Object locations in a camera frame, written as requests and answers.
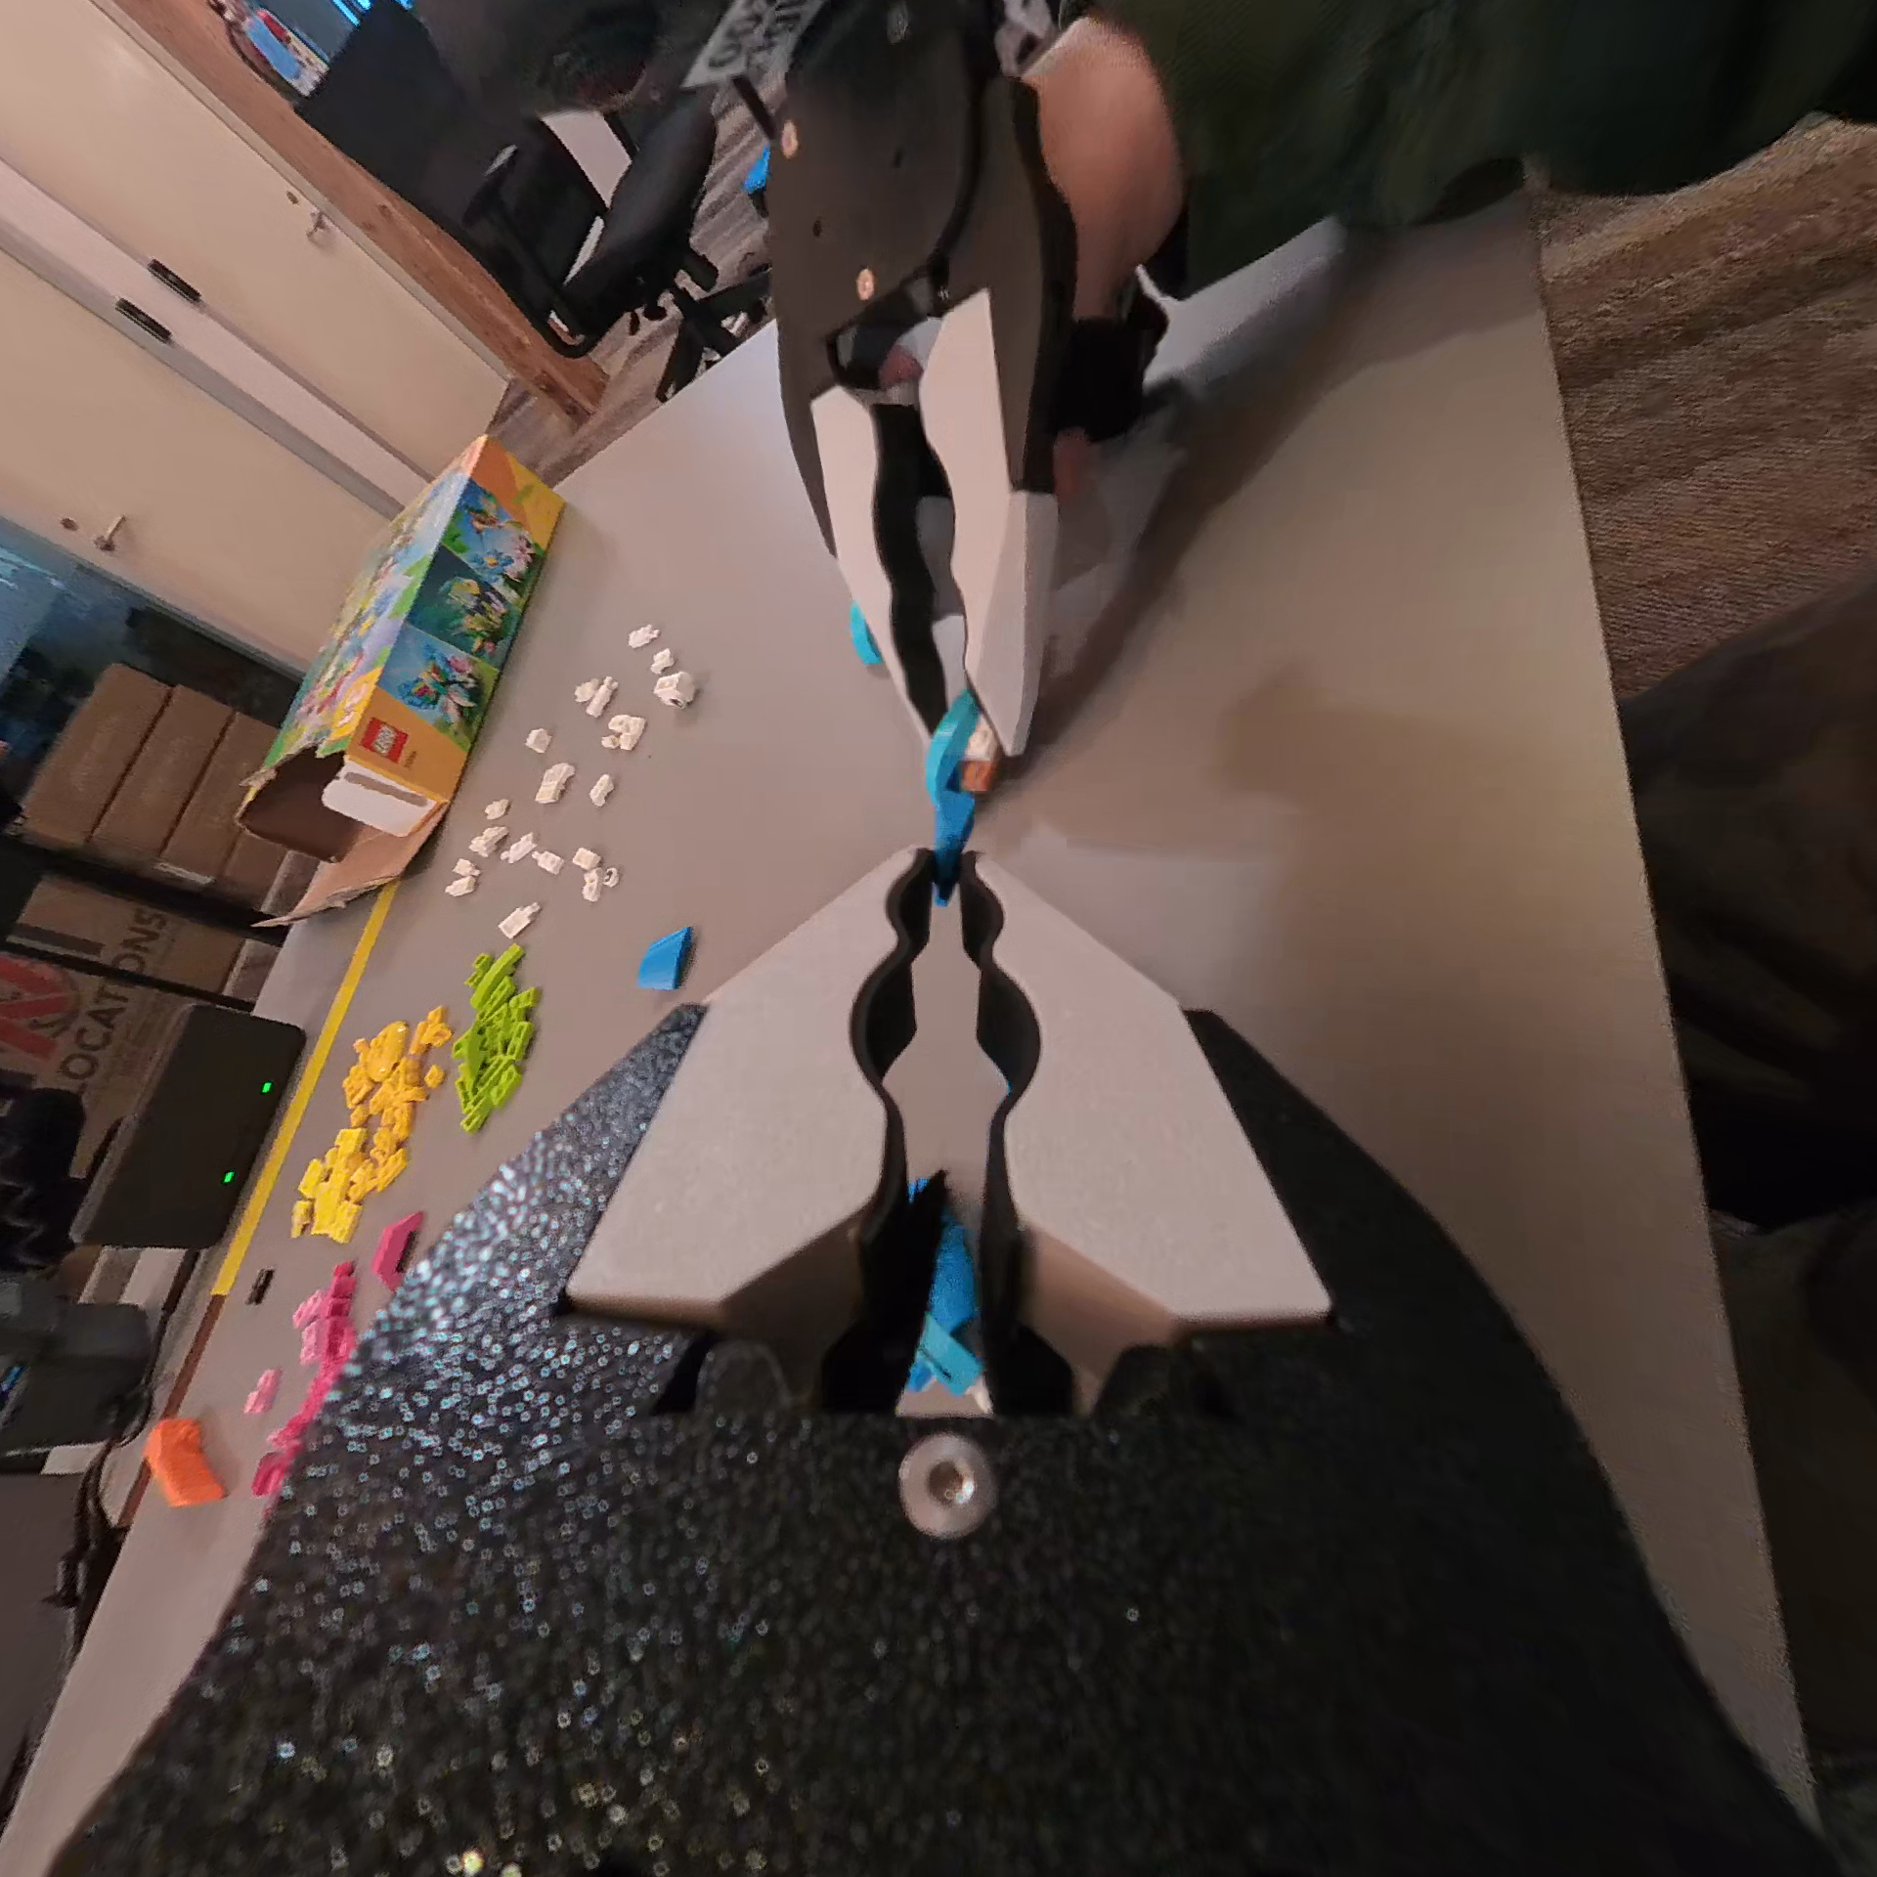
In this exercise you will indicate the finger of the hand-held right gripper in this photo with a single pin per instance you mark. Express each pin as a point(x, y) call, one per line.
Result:
point(847, 500)
point(998, 529)

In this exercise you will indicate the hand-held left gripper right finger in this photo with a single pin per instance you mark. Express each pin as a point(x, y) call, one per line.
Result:
point(1158, 1159)

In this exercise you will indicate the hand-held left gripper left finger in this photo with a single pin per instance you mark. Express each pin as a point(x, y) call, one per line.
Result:
point(734, 1145)

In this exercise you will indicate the blue orange white lego assembly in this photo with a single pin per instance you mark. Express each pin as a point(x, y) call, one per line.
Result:
point(951, 778)

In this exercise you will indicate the person's right forearm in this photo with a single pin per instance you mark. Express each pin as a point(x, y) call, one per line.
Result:
point(1467, 89)

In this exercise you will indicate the scattered blue lego slopes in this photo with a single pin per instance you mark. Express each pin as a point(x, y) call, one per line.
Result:
point(668, 961)

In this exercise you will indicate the blue lego subassembly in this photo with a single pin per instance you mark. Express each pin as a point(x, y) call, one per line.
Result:
point(951, 1292)

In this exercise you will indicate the pile of white lego pieces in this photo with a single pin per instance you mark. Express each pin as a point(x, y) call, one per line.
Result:
point(675, 688)

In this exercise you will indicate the pile of lime lego pieces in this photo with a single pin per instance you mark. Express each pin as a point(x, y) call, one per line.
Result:
point(499, 1042)

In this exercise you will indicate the pile of yellow lego pieces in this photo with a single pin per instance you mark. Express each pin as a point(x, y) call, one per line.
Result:
point(384, 1079)

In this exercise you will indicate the magenta lego slope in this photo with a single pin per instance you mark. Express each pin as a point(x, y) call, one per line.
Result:
point(394, 1251)

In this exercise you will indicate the colourful lego box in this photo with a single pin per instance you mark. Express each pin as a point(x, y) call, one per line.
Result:
point(441, 617)

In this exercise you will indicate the pile of pink lego pieces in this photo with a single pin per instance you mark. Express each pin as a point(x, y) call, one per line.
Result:
point(325, 1313)

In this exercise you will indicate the orange lego piece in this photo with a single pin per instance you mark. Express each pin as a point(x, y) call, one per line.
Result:
point(185, 1464)

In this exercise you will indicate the person's right hand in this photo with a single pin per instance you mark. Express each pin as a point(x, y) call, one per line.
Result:
point(1123, 148)

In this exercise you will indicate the black office chair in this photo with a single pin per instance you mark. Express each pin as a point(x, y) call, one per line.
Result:
point(630, 220)

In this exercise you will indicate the yellow tape strip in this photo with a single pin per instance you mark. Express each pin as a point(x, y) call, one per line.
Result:
point(316, 1069)

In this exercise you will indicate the wooden counter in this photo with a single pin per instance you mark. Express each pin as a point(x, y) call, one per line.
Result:
point(396, 220)

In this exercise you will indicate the black device with green lights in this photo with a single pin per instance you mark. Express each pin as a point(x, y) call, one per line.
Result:
point(177, 1130)

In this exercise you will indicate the red printed cardboard box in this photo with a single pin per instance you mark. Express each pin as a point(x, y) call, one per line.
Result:
point(89, 1012)

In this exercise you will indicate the dark grey device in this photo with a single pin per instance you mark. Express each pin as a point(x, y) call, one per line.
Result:
point(73, 1358)

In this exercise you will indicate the white cabinet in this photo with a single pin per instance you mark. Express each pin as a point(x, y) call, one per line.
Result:
point(177, 191)

